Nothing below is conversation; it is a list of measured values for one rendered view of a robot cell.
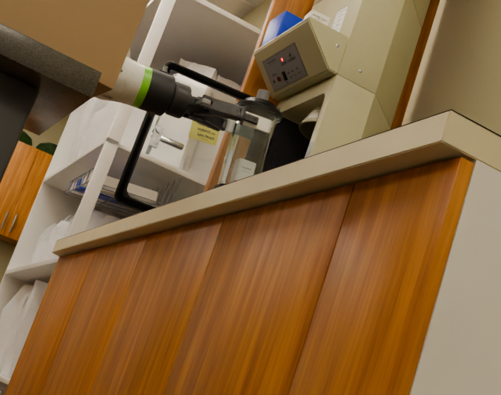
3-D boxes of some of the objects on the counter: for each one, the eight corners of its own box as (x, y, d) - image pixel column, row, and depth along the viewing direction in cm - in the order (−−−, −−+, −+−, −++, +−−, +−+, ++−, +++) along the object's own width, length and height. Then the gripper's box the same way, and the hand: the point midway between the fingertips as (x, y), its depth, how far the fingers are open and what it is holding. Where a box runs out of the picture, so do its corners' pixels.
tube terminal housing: (303, 300, 242) (385, 46, 262) (367, 298, 213) (454, 12, 232) (221, 266, 234) (312, 5, 253) (276, 259, 204) (373, -35, 224)
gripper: (189, 70, 191) (285, 106, 198) (159, 91, 211) (248, 124, 218) (179, 103, 189) (277, 139, 197) (150, 121, 209) (241, 154, 217)
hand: (252, 127), depth 206 cm, fingers closed on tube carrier, 9 cm apart
